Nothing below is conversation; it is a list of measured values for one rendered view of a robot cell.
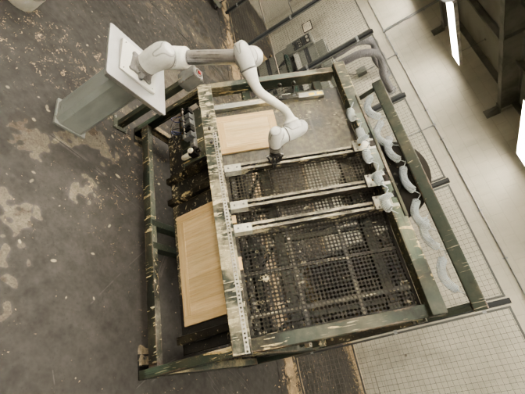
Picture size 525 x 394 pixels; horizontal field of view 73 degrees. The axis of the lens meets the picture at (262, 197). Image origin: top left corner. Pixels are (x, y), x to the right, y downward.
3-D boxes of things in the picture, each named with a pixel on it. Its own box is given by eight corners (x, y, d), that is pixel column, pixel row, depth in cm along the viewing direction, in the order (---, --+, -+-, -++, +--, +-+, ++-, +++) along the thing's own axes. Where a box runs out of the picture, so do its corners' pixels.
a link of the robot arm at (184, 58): (154, 45, 248) (171, 46, 268) (156, 69, 254) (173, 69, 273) (257, 42, 225) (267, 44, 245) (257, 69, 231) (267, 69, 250)
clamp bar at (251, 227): (233, 226, 250) (230, 212, 229) (392, 198, 259) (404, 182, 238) (235, 239, 245) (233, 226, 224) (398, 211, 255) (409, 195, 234)
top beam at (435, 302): (330, 70, 322) (332, 62, 313) (341, 69, 323) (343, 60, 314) (426, 318, 220) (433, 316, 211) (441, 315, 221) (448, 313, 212)
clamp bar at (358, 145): (224, 168, 273) (220, 150, 252) (371, 145, 282) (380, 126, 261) (226, 179, 268) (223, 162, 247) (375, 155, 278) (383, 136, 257)
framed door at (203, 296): (177, 218, 303) (176, 217, 301) (230, 194, 283) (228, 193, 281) (186, 327, 262) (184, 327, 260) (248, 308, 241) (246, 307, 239)
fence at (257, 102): (214, 109, 301) (213, 105, 298) (322, 93, 309) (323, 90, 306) (215, 112, 299) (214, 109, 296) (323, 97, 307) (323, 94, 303)
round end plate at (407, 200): (327, 162, 344) (409, 124, 314) (329, 164, 349) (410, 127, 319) (351, 237, 307) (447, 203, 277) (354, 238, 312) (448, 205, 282)
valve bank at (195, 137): (166, 111, 293) (189, 97, 284) (178, 119, 305) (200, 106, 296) (170, 159, 270) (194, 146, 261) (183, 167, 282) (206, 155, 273)
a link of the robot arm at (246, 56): (254, 65, 218) (261, 65, 230) (243, 35, 214) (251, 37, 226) (237, 73, 224) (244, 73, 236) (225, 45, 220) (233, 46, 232)
